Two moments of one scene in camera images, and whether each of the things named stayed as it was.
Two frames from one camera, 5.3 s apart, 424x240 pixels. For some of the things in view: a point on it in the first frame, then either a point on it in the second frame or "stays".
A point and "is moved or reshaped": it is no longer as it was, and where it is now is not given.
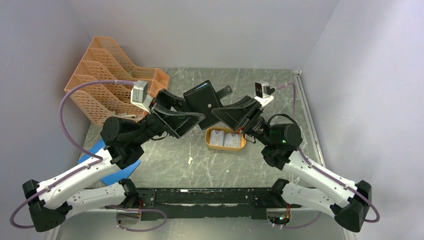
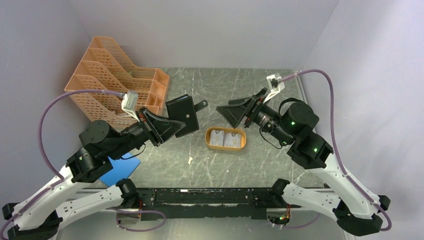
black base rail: [204, 203] stays
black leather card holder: [202, 99] is moved or reshaped
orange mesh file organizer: [104, 59] stays
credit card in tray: [231, 139] stays
